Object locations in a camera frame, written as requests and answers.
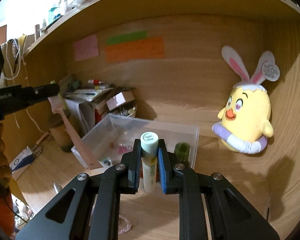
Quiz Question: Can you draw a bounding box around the pink white braided bracelet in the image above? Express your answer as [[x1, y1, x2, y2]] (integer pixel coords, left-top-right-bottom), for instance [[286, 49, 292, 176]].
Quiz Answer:
[[117, 214, 133, 235]]

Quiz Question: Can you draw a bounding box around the clear plastic syringe tube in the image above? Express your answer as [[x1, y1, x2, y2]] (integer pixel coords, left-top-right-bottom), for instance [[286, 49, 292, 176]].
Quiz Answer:
[[53, 182, 63, 194]]

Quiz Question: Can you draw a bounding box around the pink lip balm tube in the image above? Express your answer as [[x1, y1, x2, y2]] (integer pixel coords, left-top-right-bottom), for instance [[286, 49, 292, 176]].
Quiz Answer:
[[117, 144, 133, 155]]

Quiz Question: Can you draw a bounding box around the dark green pump bottle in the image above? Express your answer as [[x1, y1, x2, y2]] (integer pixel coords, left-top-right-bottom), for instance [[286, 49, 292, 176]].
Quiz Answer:
[[174, 142, 191, 166]]

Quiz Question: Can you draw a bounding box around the pale green cream tube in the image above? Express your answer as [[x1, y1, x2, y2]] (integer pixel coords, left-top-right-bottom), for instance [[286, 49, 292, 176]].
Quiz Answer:
[[140, 131, 159, 193]]

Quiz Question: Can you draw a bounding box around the stack of books and papers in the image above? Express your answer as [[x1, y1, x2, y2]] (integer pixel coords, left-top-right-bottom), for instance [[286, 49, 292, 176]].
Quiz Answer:
[[62, 78, 136, 133]]

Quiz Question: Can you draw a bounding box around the clear plastic storage bin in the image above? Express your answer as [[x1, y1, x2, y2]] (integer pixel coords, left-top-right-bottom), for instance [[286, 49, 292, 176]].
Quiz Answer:
[[82, 114, 199, 168]]

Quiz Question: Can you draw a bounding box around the pink sticky note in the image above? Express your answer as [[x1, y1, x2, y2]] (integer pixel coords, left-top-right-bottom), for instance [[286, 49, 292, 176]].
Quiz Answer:
[[73, 34, 99, 62]]

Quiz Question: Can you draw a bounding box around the yellow chick plush toy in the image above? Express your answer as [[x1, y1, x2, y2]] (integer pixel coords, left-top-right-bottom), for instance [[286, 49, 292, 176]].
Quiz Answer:
[[212, 46, 280, 154]]

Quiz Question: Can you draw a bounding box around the small white cardboard box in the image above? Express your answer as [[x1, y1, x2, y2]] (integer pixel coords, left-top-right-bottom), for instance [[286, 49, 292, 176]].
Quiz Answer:
[[106, 91, 135, 111]]

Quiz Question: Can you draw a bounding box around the green sticky note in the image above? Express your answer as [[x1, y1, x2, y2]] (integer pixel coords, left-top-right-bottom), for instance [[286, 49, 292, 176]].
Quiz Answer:
[[106, 30, 148, 46]]

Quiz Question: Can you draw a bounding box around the orange sticky note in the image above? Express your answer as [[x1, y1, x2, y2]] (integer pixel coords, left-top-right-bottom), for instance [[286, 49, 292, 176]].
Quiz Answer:
[[104, 37, 165, 63]]

